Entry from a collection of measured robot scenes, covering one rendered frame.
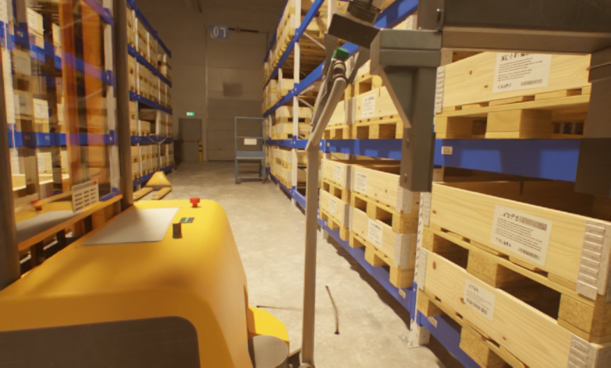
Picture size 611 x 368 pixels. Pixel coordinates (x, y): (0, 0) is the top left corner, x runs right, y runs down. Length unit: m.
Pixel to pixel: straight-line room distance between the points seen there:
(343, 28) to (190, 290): 0.68
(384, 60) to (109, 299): 0.57
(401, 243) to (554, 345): 0.90
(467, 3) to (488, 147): 1.24
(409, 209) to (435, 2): 1.67
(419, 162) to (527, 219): 1.04
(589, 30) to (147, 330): 0.67
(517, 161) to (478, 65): 0.41
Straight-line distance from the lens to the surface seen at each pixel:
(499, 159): 1.40
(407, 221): 1.88
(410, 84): 0.22
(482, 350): 1.52
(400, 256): 1.92
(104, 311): 0.65
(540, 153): 1.29
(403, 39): 0.21
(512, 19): 0.23
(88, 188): 1.04
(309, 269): 1.00
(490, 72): 1.41
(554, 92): 1.23
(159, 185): 7.15
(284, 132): 6.33
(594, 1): 0.26
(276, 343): 1.20
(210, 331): 0.64
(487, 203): 1.35
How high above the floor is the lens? 1.15
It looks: 7 degrees down
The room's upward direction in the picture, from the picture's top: 1 degrees clockwise
